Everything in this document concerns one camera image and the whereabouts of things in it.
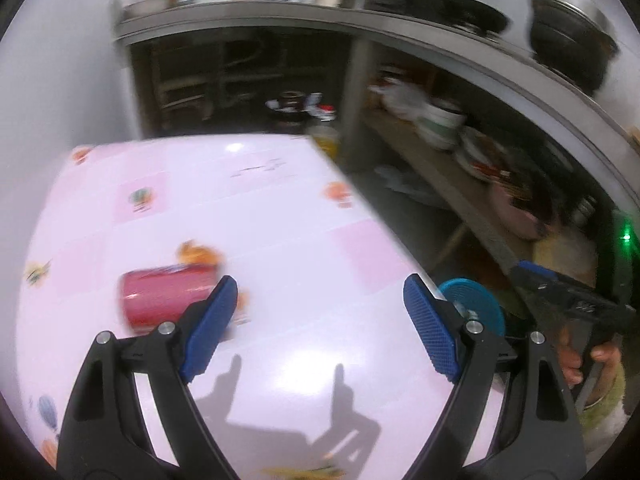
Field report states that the person's right forearm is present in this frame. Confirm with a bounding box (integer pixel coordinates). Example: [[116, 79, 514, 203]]
[[575, 365, 633, 466]]

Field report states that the red can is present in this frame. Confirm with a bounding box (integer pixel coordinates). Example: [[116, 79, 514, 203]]
[[117, 262, 236, 333]]

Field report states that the stack of plates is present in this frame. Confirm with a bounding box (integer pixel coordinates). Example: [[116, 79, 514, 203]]
[[455, 127, 511, 181]]

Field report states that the stack of white bowls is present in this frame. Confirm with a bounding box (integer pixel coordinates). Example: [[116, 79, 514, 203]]
[[417, 100, 468, 151]]

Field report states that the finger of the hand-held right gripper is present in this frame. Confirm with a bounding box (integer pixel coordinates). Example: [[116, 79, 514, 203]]
[[510, 260, 563, 297]]

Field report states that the person's right hand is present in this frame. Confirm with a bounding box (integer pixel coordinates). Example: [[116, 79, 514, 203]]
[[556, 329, 624, 402]]

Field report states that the black cooking pot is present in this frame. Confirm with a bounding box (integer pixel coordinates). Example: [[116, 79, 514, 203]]
[[530, 0, 618, 95]]

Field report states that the pink basin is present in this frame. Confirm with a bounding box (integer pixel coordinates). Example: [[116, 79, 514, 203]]
[[492, 180, 548, 240]]

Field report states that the dark clay pot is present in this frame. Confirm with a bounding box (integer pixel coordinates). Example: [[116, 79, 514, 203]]
[[267, 90, 308, 123]]

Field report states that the blue plastic stool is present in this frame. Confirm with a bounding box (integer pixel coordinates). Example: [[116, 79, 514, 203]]
[[437, 277, 507, 341]]

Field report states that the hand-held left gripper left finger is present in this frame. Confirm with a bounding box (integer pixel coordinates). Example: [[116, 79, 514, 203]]
[[56, 275, 240, 480]]

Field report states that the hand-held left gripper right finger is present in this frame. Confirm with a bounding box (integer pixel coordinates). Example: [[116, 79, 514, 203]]
[[400, 273, 587, 480]]

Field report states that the white plastic bag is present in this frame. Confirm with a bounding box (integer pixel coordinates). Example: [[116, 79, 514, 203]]
[[370, 80, 426, 118]]

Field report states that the steel kitchen counter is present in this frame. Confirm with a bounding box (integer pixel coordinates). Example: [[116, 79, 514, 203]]
[[114, 0, 640, 311]]

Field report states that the plastic jug with red cap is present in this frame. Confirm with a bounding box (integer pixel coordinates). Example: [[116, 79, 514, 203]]
[[306, 102, 342, 160]]

